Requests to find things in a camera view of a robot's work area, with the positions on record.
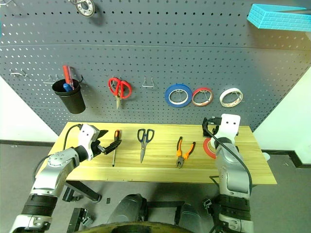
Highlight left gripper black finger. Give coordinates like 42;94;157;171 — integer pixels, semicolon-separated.
96;129;109;141
101;140;122;154

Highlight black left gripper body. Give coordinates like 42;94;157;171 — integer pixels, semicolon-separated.
92;135;107;156

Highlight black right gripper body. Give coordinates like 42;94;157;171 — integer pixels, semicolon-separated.
203;116;223;133

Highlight wide red tape roll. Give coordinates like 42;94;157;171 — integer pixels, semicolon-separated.
203;137;217;160

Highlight orange and black pliers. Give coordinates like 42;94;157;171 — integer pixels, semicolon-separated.
175;136;196;169

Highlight orange and black screwdriver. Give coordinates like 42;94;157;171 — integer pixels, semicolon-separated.
111;130;121;167

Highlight thin red tape roll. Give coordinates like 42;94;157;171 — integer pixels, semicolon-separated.
191;86;214;107

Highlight white tape roll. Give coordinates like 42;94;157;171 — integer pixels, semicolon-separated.
219;87;243;108

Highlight black plastic cup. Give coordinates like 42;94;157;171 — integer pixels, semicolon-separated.
52;78;86;115

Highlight blue tape roll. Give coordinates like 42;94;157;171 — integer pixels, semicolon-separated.
164;83;192;108

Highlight large dark rounded robot shape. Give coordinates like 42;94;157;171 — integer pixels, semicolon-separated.
108;193;148;225

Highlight grey perforated pegboard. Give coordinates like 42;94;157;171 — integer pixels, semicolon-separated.
0;0;311;136

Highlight dark round rim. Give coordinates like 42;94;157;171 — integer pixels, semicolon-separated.
82;220;219;233

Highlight small dark rounded robot shape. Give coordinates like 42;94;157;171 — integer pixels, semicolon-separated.
173;202;202;226

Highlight white pegboard hook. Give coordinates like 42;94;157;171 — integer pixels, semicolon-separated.
9;68;28;78

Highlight blue brick-pattern foam block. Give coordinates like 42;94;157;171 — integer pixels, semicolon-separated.
247;3;311;32

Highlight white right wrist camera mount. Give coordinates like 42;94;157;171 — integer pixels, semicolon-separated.
216;114;241;142

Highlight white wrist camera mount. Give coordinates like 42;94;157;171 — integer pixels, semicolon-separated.
78;123;98;161
216;114;241;142

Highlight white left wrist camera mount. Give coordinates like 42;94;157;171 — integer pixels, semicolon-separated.
78;123;98;161

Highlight black-handled scissors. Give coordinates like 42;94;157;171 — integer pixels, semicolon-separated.
137;128;155;164

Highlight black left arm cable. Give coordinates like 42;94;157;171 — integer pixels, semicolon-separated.
31;123;83;185

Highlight red-handled scissors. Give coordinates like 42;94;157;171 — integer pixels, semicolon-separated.
107;77;133;110

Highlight black table frame beam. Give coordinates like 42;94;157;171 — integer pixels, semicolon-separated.
65;181;102;203

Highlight metal frame bracket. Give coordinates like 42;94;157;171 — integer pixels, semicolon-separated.
69;207;94;233

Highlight silver metal ring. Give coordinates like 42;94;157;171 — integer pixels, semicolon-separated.
74;0;95;18

